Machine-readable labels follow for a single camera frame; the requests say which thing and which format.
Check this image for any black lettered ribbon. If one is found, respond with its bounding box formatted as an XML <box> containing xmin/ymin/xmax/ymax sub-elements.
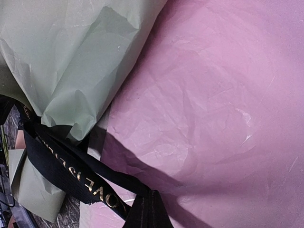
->
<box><xmin>0</xmin><ymin>95</ymin><xmax>151</xmax><ymax>219</ymax></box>

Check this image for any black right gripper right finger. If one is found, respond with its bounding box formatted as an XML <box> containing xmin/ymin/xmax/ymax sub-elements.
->
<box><xmin>150</xmin><ymin>190</ymin><xmax>173</xmax><ymax>228</ymax></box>

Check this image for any peach green wrapping paper sheet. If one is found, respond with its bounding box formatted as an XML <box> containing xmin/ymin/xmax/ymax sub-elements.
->
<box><xmin>0</xmin><ymin>0</ymin><xmax>167</xmax><ymax>217</ymax></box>

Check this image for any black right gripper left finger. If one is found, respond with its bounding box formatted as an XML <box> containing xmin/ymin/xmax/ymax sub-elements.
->
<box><xmin>124</xmin><ymin>196</ymin><xmax>149</xmax><ymax>228</ymax></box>

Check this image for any pink wrapping paper sheet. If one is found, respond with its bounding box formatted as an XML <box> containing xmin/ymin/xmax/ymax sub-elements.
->
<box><xmin>89</xmin><ymin>0</ymin><xmax>304</xmax><ymax>228</ymax></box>

